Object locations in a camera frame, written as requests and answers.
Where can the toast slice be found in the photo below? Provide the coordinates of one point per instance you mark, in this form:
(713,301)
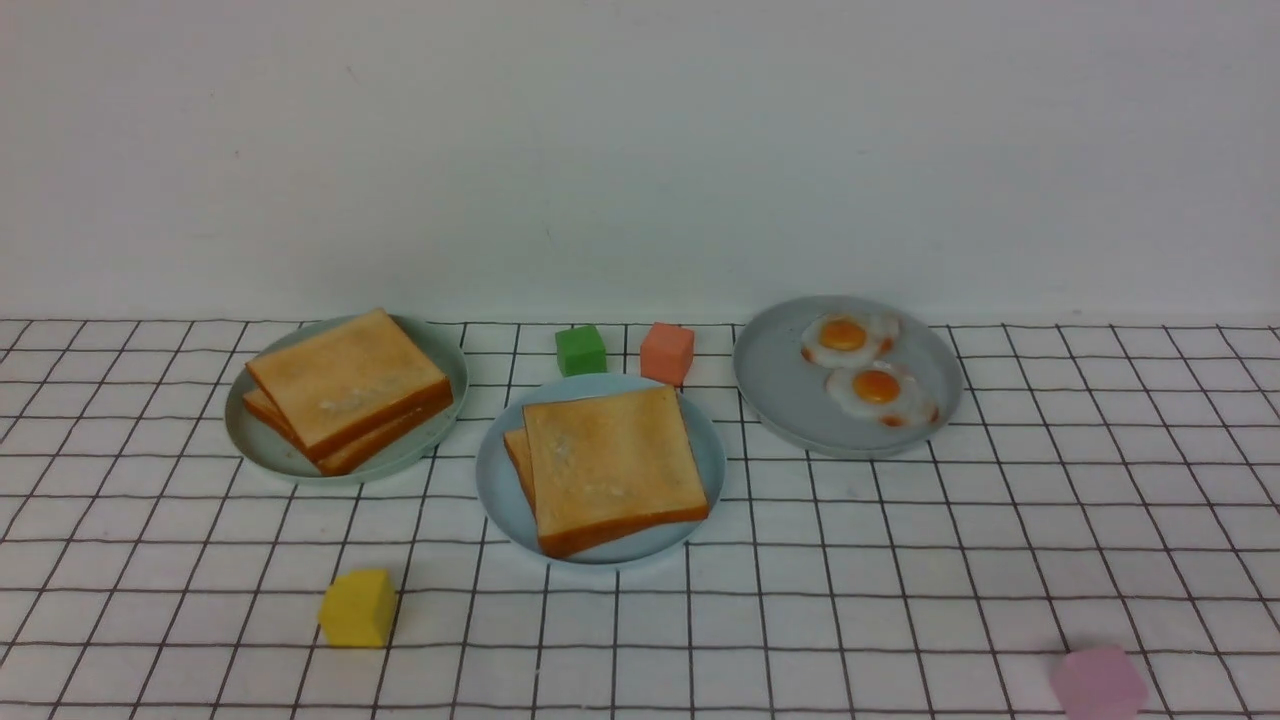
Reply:
(518,450)
(606,467)
(355,452)
(348,379)

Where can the back fried egg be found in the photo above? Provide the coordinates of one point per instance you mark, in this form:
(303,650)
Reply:
(849,340)

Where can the front right fried egg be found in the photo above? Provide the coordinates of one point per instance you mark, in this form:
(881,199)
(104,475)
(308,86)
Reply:
(886,393)

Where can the grey-green bread plate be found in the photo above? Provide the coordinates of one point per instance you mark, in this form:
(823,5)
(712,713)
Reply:
(268,451)

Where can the orange foam cube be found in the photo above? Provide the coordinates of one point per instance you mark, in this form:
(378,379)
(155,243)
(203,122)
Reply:
(666,353)

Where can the green foam cube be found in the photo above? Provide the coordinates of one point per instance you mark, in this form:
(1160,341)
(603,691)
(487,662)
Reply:
(580,350)

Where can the light blue plate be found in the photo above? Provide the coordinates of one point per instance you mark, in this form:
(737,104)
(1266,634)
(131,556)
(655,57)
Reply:
(503,501)

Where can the yellow foam cube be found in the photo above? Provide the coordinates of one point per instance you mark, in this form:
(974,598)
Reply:
(359,609)

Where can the fried egg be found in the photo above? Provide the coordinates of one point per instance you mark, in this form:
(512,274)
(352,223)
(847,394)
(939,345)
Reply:
(849,340)
(886,393)

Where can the pink foam cube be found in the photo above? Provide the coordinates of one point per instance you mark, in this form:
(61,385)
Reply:
(1099,682)

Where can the grey egg plate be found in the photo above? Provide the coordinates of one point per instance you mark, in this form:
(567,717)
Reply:
(788,393)

